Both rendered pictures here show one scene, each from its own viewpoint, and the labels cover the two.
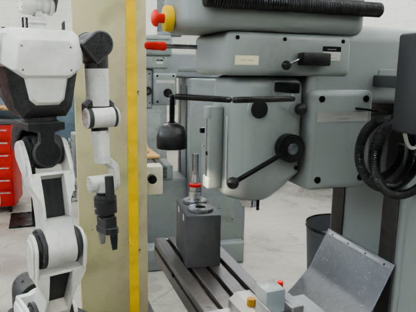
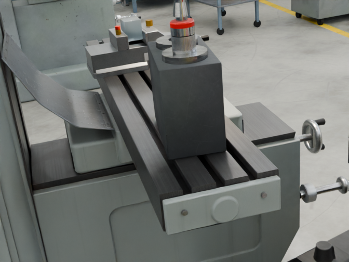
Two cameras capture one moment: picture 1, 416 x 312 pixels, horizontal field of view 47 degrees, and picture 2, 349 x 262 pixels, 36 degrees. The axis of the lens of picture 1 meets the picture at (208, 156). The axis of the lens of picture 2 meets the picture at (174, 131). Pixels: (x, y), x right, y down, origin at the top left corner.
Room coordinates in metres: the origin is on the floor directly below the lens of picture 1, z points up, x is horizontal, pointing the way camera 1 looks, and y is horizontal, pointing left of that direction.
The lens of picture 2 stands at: (2.73, 0.14, 1.45)
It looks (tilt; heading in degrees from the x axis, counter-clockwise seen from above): 24 degrees down; 187
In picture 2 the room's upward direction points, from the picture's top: 6 degrees counter-clockwise
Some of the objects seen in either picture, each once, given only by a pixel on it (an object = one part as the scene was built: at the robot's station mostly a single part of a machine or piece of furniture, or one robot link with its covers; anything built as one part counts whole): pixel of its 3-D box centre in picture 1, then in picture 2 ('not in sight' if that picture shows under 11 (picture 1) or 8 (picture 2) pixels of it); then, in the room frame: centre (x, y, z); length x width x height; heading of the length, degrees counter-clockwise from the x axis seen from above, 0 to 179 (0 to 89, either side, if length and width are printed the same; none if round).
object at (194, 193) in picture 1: (195, 192); (183, 38); (1.72, 0.05, 1.19); 0.05 x 0.05 x 0.05
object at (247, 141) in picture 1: (253, 135); not in sight; (1.26, -0.12, 1.47); 0.21 x 0.19 x 0.32; 20
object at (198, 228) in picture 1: (197, 229); (184, 91); (1.67, 0.03, 1.07); 0.22 x 0.12 x 0.20; 13
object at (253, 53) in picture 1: (269, 55); not in sight; (1.27, -0.16, 1.68); 0.34 x 0.24 x 0.10; 110
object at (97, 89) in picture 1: (98, 98); not in sight; (1.85, 0.42, 1.52); 0.13 x 0.12 x 0.22; 124
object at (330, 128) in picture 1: (316, 134); not in sight; (1.32, -0.30, 1.47); 0.24 x 0.19 x 0.26; 20
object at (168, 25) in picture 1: (168, 18); not in sight; (1.18, 0.10, 1.76); 0.06 x 0.02 x 0.06; 20
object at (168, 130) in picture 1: (171, 134); not in sight; (1.11, 0.09, 1.49); 0.07 x 0.07 x 0.06
